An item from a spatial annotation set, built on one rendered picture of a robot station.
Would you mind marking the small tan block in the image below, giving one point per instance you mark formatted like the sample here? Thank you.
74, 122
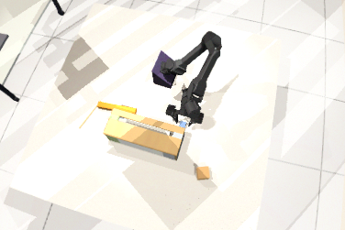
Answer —
202, 173

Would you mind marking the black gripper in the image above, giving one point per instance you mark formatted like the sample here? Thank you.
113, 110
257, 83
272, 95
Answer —
172, 112

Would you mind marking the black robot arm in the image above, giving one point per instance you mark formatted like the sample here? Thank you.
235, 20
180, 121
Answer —
210, 42

